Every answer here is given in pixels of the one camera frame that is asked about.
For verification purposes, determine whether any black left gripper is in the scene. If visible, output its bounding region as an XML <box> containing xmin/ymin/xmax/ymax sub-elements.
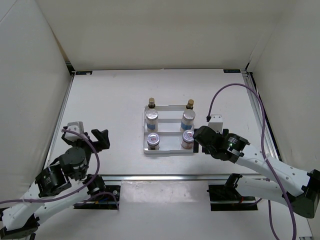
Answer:
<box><xmin>62</xmin><ymin>128</ymin><xmax>110</xmax><ymax>179</ymax></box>

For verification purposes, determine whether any short white-lid jar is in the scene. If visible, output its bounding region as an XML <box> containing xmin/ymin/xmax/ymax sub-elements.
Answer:
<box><xmin>181</xmin><ymin>130</ymin><xmax>194</xmax><ymax>150</ymax></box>
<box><xmin>146</xmin><ymin>132</ymin><xmax>160</xmax><ymax>150</ymax></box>

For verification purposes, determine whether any tall silver-lid jar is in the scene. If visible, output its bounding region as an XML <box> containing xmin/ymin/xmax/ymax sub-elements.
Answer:
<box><xmin>145</xmin><ymin>108</ymin><xmax>159</xmax><ymax>132</ymax></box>
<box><xmin>180</xmin><ymin>109</ymin><xmax>196</xmax><ymax>132</ymax></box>

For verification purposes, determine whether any brown sauce bottle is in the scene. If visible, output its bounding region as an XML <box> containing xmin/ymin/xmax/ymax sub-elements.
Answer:
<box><xmin>185</xmin><ymin>99</ymin><xmax>194</xmax><ymax>110</ymax></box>
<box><xmin>148</xmin><ymin>97</ymin><xmax>156</xmax><ymax>109</ymax></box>

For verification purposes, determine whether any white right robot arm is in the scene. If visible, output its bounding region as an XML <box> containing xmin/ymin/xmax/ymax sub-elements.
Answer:
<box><xmin>193</xmin><ymin>126</ymin><xmax>320</xmax><ymax>219</ymax></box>

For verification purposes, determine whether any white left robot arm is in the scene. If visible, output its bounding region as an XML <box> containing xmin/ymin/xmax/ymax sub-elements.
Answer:
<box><xmin>0</xmin><ymin>125</ymin><xmax>110</xmax><ymax>240</ymax></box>

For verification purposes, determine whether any white tiered organizer tray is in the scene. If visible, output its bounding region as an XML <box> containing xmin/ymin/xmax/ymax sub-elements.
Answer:
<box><xmin>143</xmin><ymin>105</ymin><xmax>194</xmax><ymax>155</ymax></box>

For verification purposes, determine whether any left blue corner label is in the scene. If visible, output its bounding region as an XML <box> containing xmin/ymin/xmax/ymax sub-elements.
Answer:
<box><xmin>75</xmin><ymin>71</ymin><xmax>93</xmax><ymax>76</ymax></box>

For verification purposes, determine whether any blue corner label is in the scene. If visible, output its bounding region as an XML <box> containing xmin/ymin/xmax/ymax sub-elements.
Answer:
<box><xmin>223</xmin><ymin>69</ymin><xmax>241</xmax><ymax>74</ymax></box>
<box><xmin>75</xmin><ymin>71</ymin><xmax>93</xmax><ymax>76</ymax></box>

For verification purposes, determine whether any right blue corner label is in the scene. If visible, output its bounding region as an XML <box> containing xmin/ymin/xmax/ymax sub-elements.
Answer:
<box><xmin>223</xmin><ymin>69</ymin><xmax>241</xmax><ymax>74</ymax></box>

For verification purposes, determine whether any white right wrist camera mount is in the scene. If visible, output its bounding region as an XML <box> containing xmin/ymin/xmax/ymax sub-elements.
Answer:
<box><xmin>206</xmin><ymin>114</ymin><xmax>224</xmax><ymax>134</ymax></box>

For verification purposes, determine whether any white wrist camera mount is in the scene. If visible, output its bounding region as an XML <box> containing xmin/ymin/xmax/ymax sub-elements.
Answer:
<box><xmin>206</xmin><ymin>114</ymin><xmax>224</xmax><ymax>134</ymax></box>
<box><xmin>62</xmin><ymin>121</ymin><xmax>85</xmax><ymax>142</ymax></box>

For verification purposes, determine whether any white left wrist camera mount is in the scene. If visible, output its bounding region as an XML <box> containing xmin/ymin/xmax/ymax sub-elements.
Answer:
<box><xmin>62</xmin><ymin>121</ymin><xmax>85</xmax><ymax>142</ymax></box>

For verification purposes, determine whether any aluminium front rail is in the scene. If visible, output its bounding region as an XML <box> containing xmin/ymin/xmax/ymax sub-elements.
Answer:
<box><xmin>99</xmin><ymin>174</ymin><xmax>271</xmax><ymax>181</ymax></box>

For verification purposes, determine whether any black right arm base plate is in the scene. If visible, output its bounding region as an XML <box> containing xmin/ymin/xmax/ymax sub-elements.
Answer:
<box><xmin>207</xmin><ymin>184</ymin><xmax>258</xmax><ymax>212</ymax></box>

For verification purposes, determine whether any aluminium right frame rail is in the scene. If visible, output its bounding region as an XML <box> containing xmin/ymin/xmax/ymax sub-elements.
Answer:
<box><xmin>241</xmin><ymin>69</ymin><xmax>282</xmax><ymax>161</ymax></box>

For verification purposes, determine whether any aluminium frame rail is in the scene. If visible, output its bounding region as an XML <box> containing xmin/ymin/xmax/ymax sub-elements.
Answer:
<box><xmin>241</xmin><ymin>69</ymin><xmax>282</xmax><ymax>161</ymax></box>
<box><xmin>12</xmin><ymin>61</ymin><xmax>76</xmax><ymax>240</ymax></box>

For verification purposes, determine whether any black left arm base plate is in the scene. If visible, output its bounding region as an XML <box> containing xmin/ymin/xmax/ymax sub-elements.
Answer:
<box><xmin>73</xmin><ymin>181</ymin><xmax>121</xmax><ymax>210</ymax></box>

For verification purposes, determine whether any aluminium left frame rail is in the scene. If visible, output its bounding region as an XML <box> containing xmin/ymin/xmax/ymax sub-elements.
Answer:
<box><xmin>12</xmin><ymin>61</ymin><xmax>76</xmax><ymax>240</ymax></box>

